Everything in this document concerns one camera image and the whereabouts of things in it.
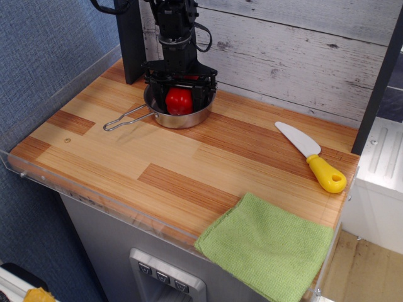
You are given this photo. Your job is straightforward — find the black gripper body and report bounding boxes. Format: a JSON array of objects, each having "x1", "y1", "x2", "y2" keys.
[{"x1": 142, "y1": 42, "x2": 217, "y2": 91}]

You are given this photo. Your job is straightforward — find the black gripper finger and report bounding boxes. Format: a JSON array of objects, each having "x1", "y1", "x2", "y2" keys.
[
  {"x1": 191, "y1": 86, "x2": 210, "y2": 110},
  {"x1": 150, "y1": 82, "x2": 167, "y2": 112}
]

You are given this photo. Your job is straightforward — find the steel pan with wire handle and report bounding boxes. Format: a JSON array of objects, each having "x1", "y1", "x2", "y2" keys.
[{"x1": 103, "y1": 85, "x2": 216, "y2": 131}]

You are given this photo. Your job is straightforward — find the red toy capsicum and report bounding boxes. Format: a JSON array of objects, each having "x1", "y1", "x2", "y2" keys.
[{"x1": 165, "y1": 87, "x2": 193, "y2": 115}]

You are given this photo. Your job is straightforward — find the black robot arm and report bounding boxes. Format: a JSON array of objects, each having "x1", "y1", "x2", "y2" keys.
[{"x1": 143, "y1": 1, "x2": 217, "y2": 116}]

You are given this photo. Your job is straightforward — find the clear acrylic edge guard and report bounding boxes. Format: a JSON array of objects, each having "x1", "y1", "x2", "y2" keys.
[{"x1": 0, "y1": 43, "x2": 360, "y2": 302}]

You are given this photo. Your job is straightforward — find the grey toy cabinet front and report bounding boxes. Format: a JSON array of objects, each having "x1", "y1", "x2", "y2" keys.
[{"x1": 61, "y1": 194, "x2": 264, "y2": 301}]

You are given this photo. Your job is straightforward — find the green woven cloth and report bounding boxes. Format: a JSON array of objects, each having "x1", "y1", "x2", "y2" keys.
[{"x1": 194, "y1": 193, "x2": 334, "y2": 301}]

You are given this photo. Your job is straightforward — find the silver button dispenser panel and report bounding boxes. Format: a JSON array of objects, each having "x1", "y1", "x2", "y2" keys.
[{"x1": 129, "y1": 248, "x2": 207, "y2": 301}]

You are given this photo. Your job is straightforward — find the white ridged side counter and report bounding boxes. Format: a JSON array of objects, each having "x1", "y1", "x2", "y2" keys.
[{"x1": 341, "y1": 118, "x2": 402, "y2": 254}]

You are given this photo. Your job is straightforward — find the black yellow object at corner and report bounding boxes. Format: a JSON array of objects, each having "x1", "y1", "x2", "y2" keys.
[{"x1": 1, "y1": 263, "x2": 57, "y2": 301}]

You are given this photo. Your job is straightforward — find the left dark frame post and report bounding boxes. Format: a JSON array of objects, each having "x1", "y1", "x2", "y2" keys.
[{"x1": 116, "y1": 1, "x2": 146, "y2": 84}]

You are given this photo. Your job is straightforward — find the dark frame post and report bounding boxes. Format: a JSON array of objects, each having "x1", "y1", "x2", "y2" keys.
[
  {"x1": 116, "y1": 1, "x2": 146, "y2": 84},
  {"x1": 351, "y1": 6, "x2": 402, "y2": 155}
]

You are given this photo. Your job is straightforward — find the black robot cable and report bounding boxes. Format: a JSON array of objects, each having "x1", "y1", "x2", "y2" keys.
[{"x1": 89, "y1": 0, "x2": 213, "y2": 53}]

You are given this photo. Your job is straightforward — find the toy knife yellow handle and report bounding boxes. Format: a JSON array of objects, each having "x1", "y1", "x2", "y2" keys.
[{"x1": 275, "y1": 121, "x2": 347, "y2": 194}]

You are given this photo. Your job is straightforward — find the right dark frame post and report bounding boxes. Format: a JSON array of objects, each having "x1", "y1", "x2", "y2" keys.
[{"x1": 351, "y1": 6, "x2": 402, "y2": 155}]

